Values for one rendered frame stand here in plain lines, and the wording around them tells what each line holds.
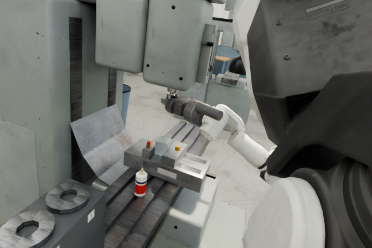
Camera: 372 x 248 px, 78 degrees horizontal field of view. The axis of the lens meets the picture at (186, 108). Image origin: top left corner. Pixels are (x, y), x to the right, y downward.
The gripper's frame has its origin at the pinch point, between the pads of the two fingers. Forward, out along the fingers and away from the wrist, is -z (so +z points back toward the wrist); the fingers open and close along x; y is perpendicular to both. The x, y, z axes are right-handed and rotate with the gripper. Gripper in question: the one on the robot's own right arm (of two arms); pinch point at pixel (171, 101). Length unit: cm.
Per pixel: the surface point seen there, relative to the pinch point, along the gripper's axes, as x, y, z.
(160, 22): 10.7, -29.4, 1.0
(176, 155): 2.5, 19.5, 9.4
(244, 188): -145, 123, -18
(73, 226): 49, 12, 26
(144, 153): 10.8, 20.9, -0.7
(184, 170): 2.6, 23.6, 14.6
